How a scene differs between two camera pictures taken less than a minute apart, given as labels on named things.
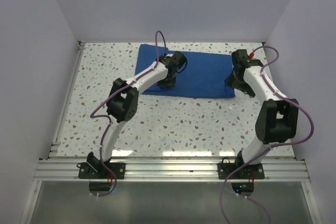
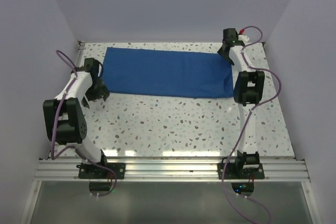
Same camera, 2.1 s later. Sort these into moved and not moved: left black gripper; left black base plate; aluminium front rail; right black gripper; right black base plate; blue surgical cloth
Moved: blue surgical cloth; right black gripper; left black gripper
Not moved: right black base plate; aluminium front rail; left black base plate
